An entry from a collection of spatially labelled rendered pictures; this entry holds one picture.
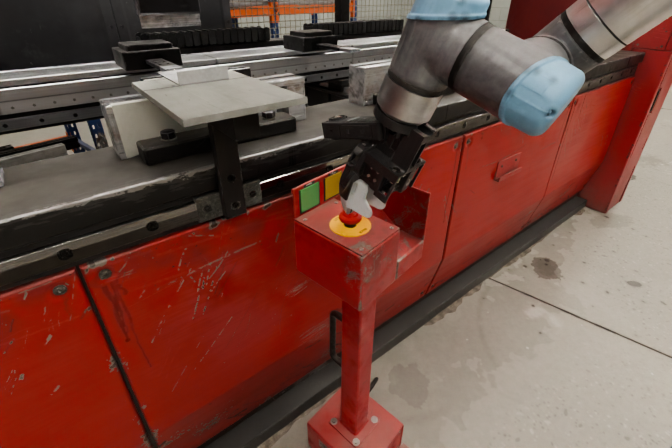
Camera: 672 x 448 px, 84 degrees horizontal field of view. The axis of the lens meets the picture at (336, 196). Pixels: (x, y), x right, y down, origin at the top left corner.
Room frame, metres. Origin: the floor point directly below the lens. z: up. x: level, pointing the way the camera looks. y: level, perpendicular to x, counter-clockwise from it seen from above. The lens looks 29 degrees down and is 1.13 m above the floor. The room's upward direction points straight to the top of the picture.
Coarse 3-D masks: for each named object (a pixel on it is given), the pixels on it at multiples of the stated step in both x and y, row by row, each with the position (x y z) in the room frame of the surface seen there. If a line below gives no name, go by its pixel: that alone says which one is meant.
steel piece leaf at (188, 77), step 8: (184, 72) 0.62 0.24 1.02; (192, 72) 0.63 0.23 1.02; (200, 72) 0.63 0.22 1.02; (208, 72) 0.64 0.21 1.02; (216, 72) 0.65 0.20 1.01; (224, 72) 0.66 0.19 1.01; (176, 80) 0.64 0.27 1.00; (184, 80) 0.62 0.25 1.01; (192, 80) 0.62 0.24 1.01; (200, 80) 0.63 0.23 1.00; (208, 80) 0.64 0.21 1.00; (216, 80) 0.65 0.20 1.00
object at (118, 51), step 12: (120, 48) 0.88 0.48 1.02; (132, 48) 0.84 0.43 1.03; (144, 48) 0.85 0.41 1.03; (156, 48) 0.87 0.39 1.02; (168, 48) 0.88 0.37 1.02; (120, 60) 0.84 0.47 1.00; (132, 60) 0.83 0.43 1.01; (144, 60) 0.84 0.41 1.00; (156, 60) 0.83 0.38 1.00; (168, 60) 0.87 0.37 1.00; (180, 60) 0.89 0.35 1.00
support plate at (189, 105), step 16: (160, 80) 0.65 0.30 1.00; (224, 80) 0.65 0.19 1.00; (240, 80) 0.65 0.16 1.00; (256, 80) 0.65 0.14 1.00; (144, 96) 0.58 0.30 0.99; (160, 96) 0.54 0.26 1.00; (176, 96) 0.54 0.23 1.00; (192, 96) 0.54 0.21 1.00; (208, 96) 0.54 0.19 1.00; (224, 96) 0.54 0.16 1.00; (240, 96) 0.54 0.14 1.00; (256, 96) 0.54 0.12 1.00; (272, 96) 0.54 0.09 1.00; (288, 96) 0.54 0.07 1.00; (304, 96) 0.54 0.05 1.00; (176, 112) 0.46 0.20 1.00; (192, 112) 0.46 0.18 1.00; (208, 112) 0.46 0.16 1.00; (224, 112) 0.46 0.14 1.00; (240, 112) 0.48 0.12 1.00; (256, 112) 0.49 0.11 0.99
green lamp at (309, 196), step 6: (312, 186) 0.59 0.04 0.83; (318, 186) 0.60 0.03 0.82; (300, 192) 0.56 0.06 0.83; (306, 192) 0.57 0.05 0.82; (312, 192) 0.58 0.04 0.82; (318, 192) 0.60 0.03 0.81; (306, 198) 0.57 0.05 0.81; (312, 198) 0.58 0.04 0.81; (318, 198) 0.60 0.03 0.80; (306, 204) 0.57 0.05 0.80; (312, 204) 0.58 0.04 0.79
